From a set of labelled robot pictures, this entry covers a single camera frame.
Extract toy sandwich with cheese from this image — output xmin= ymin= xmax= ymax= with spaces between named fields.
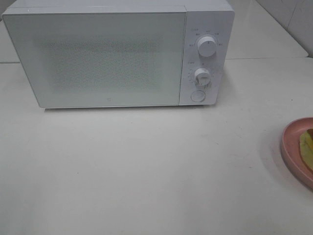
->
xmin=299 ymin=129 xmax=313 ymax=171

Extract lower white timer knob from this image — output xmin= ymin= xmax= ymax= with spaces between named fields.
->
xmin=194 ymin=68 xmax=211 ymax=86

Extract upper white power knob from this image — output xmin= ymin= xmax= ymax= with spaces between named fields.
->
xmin=197 ymin=36 xmax=217 ymax=57

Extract pink round plate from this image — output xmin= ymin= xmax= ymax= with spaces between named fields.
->
xmin=280 ymin=117 xmax=313 ymax=190

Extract white microwave oven body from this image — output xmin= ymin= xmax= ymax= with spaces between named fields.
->
xmin=2 ymin=0 xmax=235 ymax=107

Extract round white door button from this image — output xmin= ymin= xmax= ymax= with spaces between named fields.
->
xmin=191 ymin=91 xmax=205 ymax=102

